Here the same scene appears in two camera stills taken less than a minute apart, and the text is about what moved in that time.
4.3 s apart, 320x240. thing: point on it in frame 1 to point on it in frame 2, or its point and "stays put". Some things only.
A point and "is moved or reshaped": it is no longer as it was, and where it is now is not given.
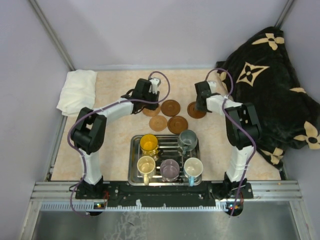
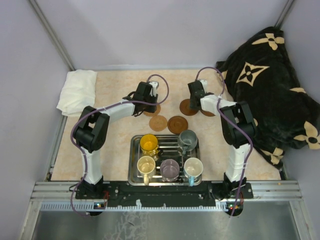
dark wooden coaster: (177, 124) stays put
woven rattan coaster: (158, 123) stays put
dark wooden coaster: (195, 114) is moved or reshaped
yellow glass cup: (148, 144) stays put
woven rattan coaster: (151, 113) stays put
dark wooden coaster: (170, 108) to (185, 108)
